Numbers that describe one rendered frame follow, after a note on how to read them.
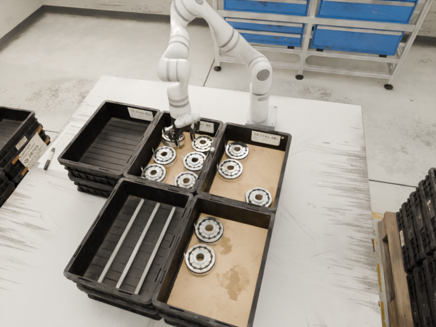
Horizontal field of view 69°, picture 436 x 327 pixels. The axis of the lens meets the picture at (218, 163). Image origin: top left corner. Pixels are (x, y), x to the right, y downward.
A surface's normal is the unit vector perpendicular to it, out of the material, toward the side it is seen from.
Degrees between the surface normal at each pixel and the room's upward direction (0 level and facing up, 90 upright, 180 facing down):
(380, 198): 0
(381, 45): 90
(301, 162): 0
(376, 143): 0
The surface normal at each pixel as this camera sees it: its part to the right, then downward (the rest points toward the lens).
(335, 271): -0.03, -0.64
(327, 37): -0.22, 0.76
